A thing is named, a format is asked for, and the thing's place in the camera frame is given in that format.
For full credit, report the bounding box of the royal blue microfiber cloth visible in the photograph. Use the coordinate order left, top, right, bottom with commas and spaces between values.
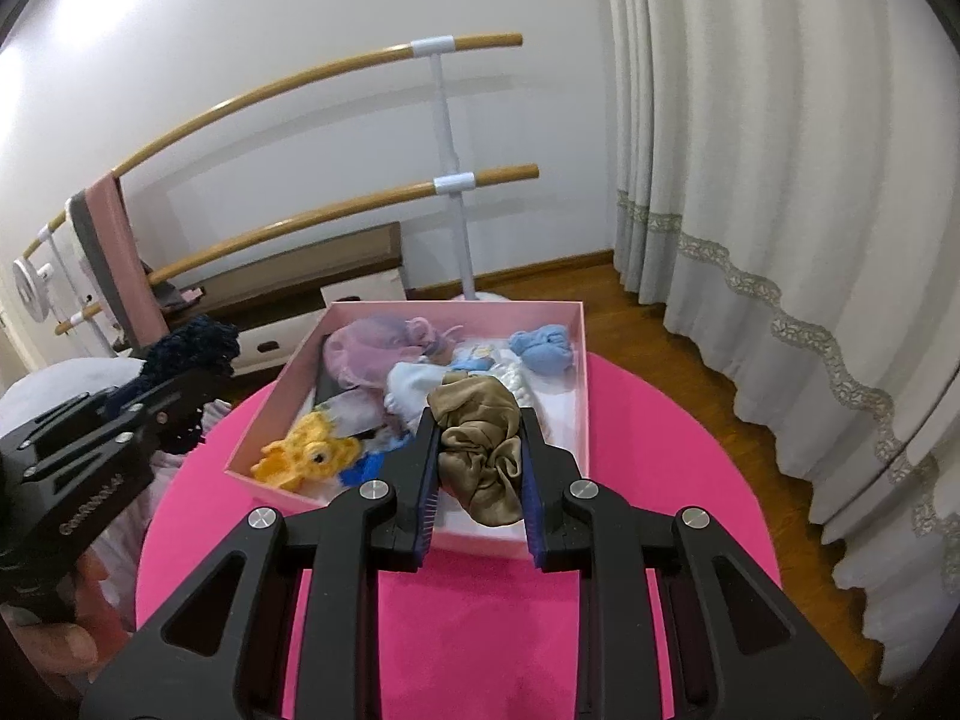
338, 434, 412, 488

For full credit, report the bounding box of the yellow crochet item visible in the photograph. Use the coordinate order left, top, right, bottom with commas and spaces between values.
251, 411, 363, 493

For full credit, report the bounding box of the tan satin scrunchie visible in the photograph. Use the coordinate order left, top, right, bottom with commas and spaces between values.
428, 372, 523, 528

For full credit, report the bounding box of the purple sheer organza scrunchie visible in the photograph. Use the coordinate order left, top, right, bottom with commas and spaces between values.
322, 314, 464, 390

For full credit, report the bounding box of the navy crochet scrunchie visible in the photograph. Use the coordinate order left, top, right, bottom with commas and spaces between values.
99, 316, 239, 455

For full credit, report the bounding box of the person's left hand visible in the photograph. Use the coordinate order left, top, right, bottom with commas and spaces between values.
2, 550, 128, 695

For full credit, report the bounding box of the grey bed duvet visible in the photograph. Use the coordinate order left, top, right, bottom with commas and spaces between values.
0, 354, 235, 608

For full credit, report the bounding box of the lower wooden ballet bar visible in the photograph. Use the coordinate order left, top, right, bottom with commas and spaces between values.
52, 163, 542, 338

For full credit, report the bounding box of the wooden ballet bar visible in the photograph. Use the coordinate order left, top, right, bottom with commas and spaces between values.
19, 31, 526, 262
52, 163, 542, 338

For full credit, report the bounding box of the dark wood low cabinet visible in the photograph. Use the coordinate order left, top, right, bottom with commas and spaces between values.
166, 223, 407, 376

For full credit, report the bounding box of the white printed baby sock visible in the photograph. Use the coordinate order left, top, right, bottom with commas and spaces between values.
384, 341, 535, 433

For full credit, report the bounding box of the white small fan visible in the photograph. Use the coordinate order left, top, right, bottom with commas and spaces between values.
13, 257, 53, 322

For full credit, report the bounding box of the pink cardboard box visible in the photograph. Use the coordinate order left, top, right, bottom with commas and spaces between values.
224, 301, 589, 557

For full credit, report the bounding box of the pink grey hanging towel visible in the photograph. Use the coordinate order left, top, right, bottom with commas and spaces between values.
65, 172, 167, 353

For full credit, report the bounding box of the upper wooden ballet bar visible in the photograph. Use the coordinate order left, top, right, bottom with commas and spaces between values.
19, 31, 526, 262

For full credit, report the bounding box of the cream lace-trimmed curtain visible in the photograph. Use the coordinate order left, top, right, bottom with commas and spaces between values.
608, 0, 958, 686

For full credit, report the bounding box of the white barre stand post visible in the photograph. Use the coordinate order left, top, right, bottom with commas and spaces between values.
410, 36, 477, 301

